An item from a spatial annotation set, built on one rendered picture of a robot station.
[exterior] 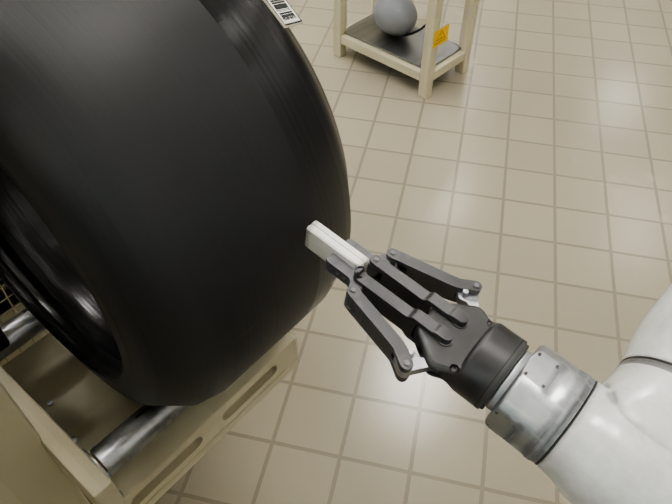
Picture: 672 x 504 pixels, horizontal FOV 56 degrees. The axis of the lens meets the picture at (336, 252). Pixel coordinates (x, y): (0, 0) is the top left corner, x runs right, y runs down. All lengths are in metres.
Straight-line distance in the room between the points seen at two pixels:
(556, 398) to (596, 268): 1.92
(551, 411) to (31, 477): 0.68
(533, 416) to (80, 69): 0.46
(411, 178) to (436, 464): 1.23
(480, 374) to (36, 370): 0.81
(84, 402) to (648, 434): 0.84
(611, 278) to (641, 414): 1.90
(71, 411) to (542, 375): 0.77
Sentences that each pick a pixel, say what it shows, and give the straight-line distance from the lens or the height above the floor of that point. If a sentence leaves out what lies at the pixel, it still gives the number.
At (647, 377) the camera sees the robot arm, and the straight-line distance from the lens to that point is 0.59.
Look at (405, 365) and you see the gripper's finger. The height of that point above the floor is 1.24.
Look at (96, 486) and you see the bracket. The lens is 0.87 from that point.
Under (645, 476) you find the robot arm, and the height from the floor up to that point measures 1.25.
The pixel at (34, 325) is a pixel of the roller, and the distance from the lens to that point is 1.10.
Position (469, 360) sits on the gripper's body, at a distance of 0.56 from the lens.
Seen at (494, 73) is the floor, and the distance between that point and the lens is 3.37.
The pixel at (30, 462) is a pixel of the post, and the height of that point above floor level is 0.93.
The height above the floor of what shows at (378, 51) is 0.12.
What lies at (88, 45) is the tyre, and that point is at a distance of 0.58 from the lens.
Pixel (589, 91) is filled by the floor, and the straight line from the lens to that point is 3.37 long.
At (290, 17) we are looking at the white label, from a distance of 0.69.
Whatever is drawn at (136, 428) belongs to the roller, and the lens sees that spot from 0.93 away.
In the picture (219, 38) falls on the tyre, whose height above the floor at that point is 1.42.
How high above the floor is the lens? 1.71
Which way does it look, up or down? 47 degrees down
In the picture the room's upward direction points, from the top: straight up
